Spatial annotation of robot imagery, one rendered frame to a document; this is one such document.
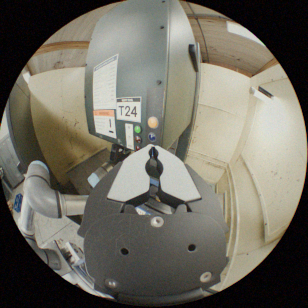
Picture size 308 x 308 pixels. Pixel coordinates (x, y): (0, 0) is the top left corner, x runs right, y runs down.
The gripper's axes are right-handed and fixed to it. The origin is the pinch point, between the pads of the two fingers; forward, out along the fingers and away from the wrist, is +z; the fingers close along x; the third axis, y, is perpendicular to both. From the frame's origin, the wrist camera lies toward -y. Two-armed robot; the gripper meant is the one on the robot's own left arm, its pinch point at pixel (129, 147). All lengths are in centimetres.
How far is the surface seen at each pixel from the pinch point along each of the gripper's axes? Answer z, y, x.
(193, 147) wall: 77, 29, 46
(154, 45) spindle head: -21, -49, 27
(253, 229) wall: -30, 11, 99
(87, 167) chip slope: -7, 57, -89
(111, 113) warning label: -21.0, -28.8, 11.3
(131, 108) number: -21.7, -30.7, 21.0
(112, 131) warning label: -21.3, -21.9, 10.8
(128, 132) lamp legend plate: -22.0, -23.1, 19.5
